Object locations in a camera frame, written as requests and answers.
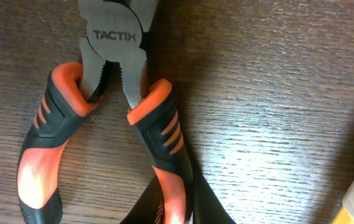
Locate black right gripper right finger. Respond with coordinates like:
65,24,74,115
193,168,236,224

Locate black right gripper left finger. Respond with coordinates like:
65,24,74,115
120,177,164,224

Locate orange black needle-nose pliers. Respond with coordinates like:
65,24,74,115
16,0,195,224

